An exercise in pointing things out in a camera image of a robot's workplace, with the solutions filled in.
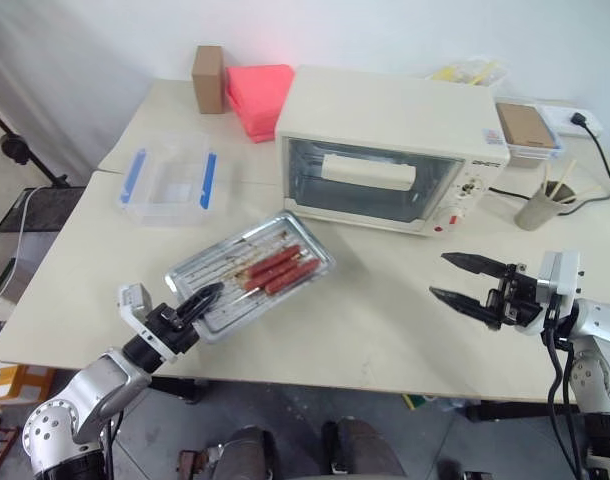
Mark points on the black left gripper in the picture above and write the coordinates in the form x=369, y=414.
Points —
x=177, y=335

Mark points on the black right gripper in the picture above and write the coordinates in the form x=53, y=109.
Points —
x=517, y=300

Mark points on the silver metal baking tray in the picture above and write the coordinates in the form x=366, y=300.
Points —
x=210, y=265

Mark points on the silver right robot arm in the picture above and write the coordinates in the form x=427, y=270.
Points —
x=600, y=320

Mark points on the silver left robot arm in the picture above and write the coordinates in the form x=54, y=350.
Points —
x=95, y=385

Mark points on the cream oven knob red mark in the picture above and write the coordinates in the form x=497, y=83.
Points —
x=455, y=217

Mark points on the red sausage on skewer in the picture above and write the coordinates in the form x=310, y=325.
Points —
x=276, y=272
x=295, y=279
x=277, y=258

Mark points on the cream toaster oven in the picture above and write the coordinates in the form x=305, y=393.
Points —
x=385, y=110

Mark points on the beige cup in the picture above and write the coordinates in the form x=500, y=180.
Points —
x=535, y=212

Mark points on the clear plastic box blue latches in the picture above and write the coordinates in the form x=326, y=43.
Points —
x=175, y=200

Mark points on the green yellow sponge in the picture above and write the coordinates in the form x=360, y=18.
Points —
x=419, y=401

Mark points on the wooden chopstick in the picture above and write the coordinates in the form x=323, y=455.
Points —
x=546, y=175
x=567, y=172

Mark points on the small clear box blue latches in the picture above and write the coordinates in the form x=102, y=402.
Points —
x=527, y=155

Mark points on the dark rounded shape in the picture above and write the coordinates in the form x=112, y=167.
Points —
x=365, y=450
x=245, y=455

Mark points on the flat brown cardboard pack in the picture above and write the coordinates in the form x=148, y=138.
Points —
x=525, y=125

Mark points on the white power strip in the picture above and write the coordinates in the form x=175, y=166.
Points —
x=555, y=117

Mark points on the yellow cardboard boxes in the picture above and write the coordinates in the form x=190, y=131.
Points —
x=15, y=385

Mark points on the clear bag yellow items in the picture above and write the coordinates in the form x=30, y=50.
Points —
x=465, y=72

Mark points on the pink folded cloth stack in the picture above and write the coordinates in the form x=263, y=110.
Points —
x=257, y=95

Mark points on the brown cardboard box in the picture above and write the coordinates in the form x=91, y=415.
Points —
x=207, y=80

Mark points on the black stand pole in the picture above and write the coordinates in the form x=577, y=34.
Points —
x=15, y=145

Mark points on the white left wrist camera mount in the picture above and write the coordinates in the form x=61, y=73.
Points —
x=135, y=302

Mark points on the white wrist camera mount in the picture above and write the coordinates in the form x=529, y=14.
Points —
x=560, y=275
x=135, y=302

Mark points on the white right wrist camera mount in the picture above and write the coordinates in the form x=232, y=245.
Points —
x=560, y=275

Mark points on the black table frame bar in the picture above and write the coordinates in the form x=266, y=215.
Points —
x=180, y=390
x=515, y=411

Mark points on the black stand base plate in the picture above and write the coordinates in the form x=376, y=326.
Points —
x=45, y=210

